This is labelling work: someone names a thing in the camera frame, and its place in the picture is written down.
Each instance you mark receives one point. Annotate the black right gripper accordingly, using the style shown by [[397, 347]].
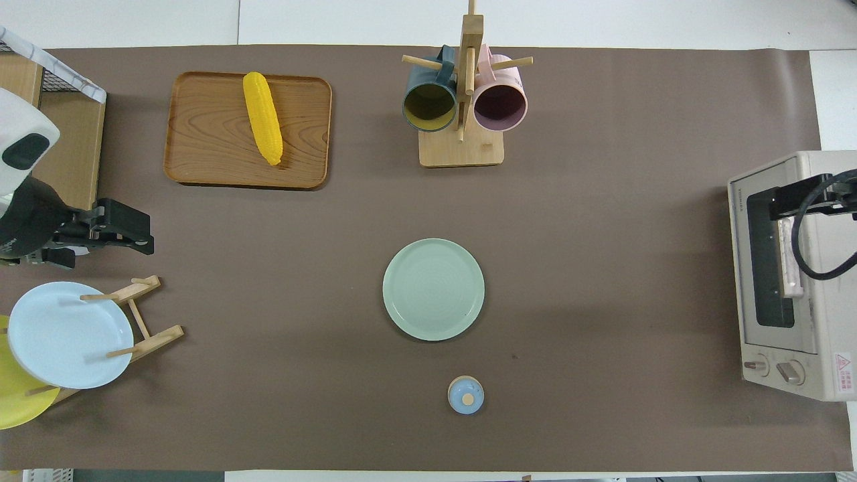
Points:
[[845, 197]]

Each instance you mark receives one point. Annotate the brown table mat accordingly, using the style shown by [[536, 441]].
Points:
[[602, 301]]

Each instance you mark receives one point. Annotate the dark blue mug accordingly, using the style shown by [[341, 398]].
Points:
[[428, 107]]

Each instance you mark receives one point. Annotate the yellow plate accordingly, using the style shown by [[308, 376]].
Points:
[[17, 405]]

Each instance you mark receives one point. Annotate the light blue plate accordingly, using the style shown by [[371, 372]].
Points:
[[67, 335]]

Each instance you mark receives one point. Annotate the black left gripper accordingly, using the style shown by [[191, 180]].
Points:
[[84, 227]]

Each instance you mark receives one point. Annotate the yellow corn cob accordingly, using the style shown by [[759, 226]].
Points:
[[262, 117]]

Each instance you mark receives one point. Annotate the wooden plate rack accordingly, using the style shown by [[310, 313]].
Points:
[[157, 338]]

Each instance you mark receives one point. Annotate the white checked cloth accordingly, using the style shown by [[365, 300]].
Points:
[[63, 70]]

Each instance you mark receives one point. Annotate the brown wooden tray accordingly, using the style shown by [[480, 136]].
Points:
[[207, 140]]

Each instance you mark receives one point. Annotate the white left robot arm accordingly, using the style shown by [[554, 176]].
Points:
[[20, 120]]

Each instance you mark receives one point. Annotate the wooden mug tree stand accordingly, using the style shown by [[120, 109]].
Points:
[[462, 150]]

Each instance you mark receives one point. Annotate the pink mug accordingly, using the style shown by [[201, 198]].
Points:
[[500, 107]]

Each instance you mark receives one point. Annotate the beige toaster oven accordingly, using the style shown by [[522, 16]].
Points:
[[827, 335]]

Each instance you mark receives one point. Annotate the pale green plate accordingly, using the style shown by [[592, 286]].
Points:
[[433, 290]]

